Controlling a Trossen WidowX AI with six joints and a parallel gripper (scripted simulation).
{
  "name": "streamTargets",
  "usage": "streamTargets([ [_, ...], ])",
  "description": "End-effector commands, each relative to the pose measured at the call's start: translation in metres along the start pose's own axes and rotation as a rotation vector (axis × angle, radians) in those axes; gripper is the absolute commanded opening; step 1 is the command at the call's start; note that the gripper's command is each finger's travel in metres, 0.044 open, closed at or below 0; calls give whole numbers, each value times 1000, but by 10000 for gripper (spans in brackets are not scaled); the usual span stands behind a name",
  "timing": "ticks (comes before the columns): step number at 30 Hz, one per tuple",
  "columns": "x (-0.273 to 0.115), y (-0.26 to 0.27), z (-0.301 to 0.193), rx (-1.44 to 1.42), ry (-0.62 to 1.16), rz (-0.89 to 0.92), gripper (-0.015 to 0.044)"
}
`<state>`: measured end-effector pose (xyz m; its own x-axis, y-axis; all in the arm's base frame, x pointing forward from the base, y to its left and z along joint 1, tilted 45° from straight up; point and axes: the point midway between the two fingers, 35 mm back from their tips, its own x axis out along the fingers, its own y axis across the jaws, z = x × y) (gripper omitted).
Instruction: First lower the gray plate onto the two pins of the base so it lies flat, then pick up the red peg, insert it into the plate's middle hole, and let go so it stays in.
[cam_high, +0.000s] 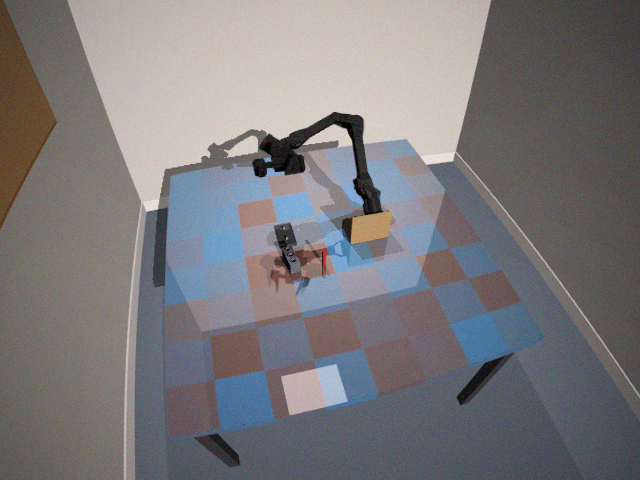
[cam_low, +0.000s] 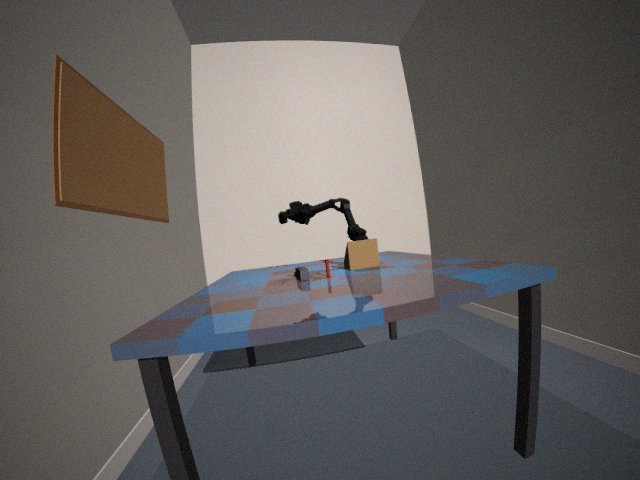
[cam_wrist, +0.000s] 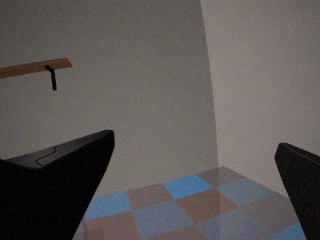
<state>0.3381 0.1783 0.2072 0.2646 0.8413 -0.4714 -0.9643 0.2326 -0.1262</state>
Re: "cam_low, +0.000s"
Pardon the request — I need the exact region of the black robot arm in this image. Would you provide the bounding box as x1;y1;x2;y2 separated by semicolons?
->
285;198;368;241

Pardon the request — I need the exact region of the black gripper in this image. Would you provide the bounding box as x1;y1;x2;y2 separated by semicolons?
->
278;203;312;224

